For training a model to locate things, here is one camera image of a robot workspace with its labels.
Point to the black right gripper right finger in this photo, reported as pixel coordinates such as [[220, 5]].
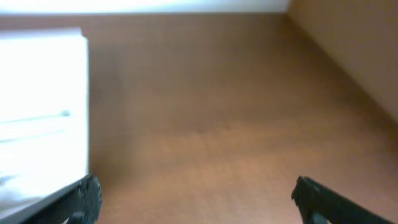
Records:
[[319, 204]]

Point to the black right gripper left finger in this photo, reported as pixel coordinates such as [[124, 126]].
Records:
[[79, 202]]

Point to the large steel tablespoon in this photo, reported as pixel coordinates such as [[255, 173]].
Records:
[[64, 113]]

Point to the white plastic cutlery tray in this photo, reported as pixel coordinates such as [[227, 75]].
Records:
[[43, 72]]

